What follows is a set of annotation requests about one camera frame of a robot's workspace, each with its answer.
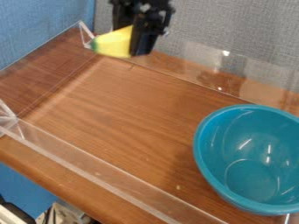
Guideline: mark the clear acrylic barrier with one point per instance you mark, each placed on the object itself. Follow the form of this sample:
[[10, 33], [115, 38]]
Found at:
[[87, 181], [250, 79]]

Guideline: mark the white cluttered object below table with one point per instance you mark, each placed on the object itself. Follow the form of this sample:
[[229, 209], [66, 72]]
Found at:
[[64, 213]]

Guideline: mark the yellow toy banana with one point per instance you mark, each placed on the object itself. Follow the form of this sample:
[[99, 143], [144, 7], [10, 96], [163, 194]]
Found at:
[[114, 43]]

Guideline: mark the clear acrylic corner bracket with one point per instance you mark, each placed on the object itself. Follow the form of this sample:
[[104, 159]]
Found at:
[[87, 36]]

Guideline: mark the clear acrylic back barrier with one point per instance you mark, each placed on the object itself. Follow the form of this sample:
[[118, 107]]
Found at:
[[250, 79]]

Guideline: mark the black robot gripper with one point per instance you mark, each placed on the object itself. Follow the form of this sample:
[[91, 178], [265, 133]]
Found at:
[[151, 16]]

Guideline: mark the dark object under table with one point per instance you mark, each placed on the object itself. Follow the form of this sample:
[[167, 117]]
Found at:
[[12, 214]]

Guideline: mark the blue plastic bowl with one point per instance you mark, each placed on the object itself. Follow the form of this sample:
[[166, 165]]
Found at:
[[246, 151]]

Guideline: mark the clear acrylic front barrier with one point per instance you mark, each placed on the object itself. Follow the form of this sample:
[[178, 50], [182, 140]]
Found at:
[[87, 181]]

